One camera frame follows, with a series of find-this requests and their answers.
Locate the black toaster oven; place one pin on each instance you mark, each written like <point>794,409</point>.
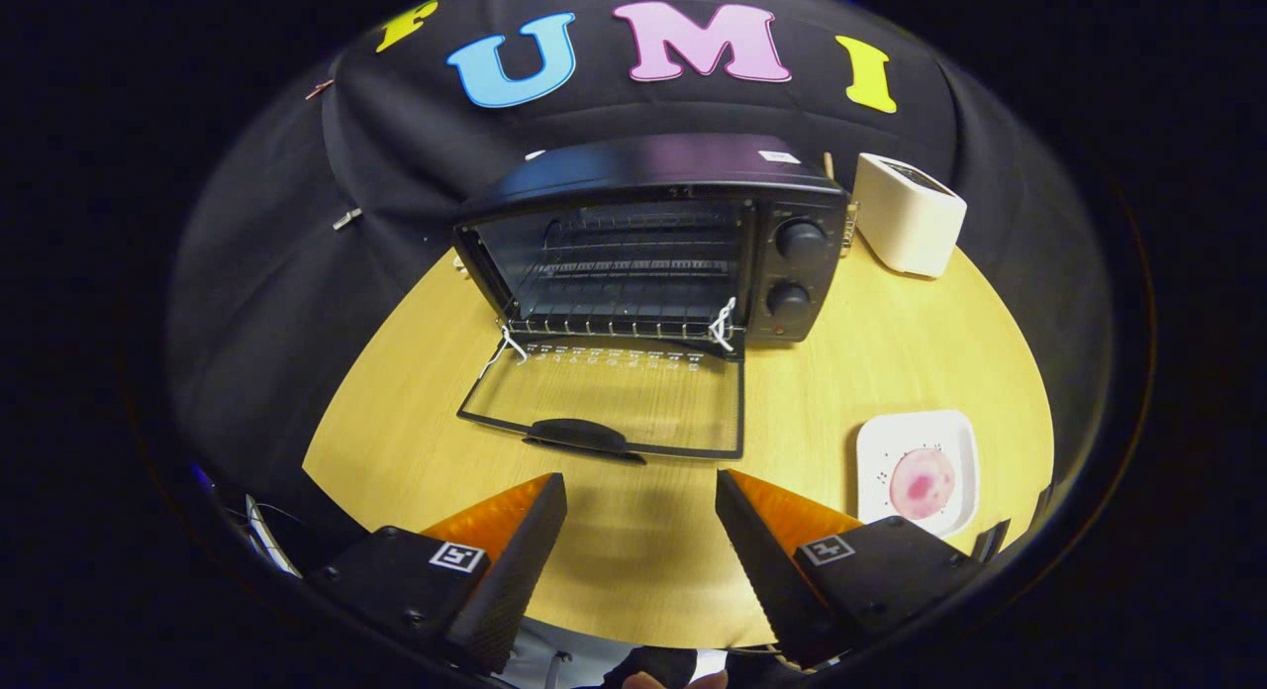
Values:
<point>643,169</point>

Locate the white square plate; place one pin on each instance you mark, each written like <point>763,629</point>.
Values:
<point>881,442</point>

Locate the person's clothing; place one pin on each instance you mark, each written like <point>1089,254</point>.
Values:
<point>539,654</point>

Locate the copper clip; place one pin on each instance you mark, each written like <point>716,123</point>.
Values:
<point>319,88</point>

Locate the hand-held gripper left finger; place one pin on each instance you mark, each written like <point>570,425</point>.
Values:
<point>520,570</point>

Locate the silver clip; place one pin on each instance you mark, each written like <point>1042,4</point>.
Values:
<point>346,218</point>

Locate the pink round food slice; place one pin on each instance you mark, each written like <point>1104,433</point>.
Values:
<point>923,483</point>

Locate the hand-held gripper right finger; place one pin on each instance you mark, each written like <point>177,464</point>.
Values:
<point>762,570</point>

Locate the white bread toaster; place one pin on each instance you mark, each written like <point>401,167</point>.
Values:
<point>906,219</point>

